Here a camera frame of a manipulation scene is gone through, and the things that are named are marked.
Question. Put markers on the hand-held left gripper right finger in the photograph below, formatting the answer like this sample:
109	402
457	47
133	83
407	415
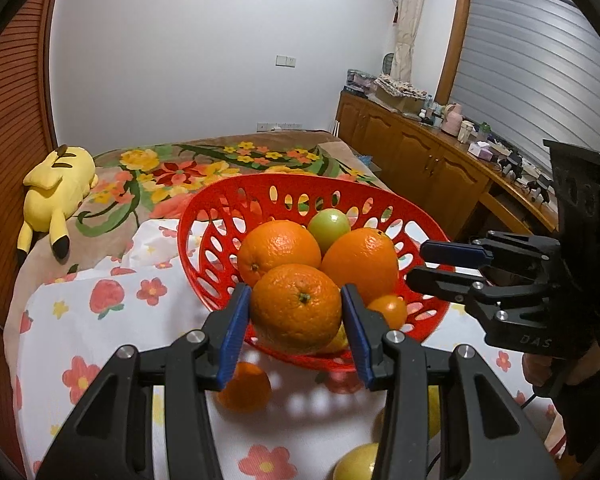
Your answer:
356	340

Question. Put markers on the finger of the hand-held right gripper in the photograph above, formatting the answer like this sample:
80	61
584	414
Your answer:
445	285
455	253

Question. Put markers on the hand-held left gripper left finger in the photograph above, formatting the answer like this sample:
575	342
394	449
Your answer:
234	345

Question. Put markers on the yellow lemon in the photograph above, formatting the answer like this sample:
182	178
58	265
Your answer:
337	342

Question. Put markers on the small tangerine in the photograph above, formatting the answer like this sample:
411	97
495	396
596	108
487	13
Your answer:
389	312
245	390

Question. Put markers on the medium orange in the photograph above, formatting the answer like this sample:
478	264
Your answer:
297	307

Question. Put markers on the large orange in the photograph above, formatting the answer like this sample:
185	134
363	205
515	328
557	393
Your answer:
277	250
360	260

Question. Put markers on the green jujube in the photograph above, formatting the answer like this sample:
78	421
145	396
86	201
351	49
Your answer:
330	227

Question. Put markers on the red perforated plastic basket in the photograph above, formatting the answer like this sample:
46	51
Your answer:
187	225

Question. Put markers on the person's right hand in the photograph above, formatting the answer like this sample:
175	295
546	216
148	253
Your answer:
536	372

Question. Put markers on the yellow-green lemon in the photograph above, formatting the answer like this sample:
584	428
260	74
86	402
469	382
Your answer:
434	410

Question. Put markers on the tissue box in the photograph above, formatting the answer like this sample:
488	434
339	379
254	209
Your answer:
478	151

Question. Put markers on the white floral tablecloth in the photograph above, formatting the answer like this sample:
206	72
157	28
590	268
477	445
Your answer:
130	320

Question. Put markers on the wooden sideboard cabinet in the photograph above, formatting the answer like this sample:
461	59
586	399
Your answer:
410	150

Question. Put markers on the white jar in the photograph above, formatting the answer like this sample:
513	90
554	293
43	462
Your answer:
465	132

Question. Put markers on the yellow-green jujube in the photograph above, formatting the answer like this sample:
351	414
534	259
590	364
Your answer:
355	465

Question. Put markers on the blue plastic bag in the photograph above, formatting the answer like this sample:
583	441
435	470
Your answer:
367	160

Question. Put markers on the pink bottle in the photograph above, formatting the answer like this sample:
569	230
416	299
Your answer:
451	120

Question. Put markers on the cardboard box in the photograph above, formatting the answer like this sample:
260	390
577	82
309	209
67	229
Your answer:
400	97

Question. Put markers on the floral blanket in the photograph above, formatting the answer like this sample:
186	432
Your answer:
180	170

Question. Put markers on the small round fan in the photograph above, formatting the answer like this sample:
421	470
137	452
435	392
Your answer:
388	65

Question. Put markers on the grey window blind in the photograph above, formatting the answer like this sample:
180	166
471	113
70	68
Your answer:
530	60

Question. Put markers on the pale patterned curtain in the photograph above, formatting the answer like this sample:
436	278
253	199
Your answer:
410	20

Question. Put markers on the yellow plush toy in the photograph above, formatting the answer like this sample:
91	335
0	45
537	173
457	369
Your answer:
55	185

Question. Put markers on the wooden slatted wardrobe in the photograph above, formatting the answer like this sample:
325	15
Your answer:
10	135

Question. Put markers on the white wall socket strip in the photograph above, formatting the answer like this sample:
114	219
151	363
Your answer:
280	126

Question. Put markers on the white wall switch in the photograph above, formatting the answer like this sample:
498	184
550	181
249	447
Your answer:
286	60

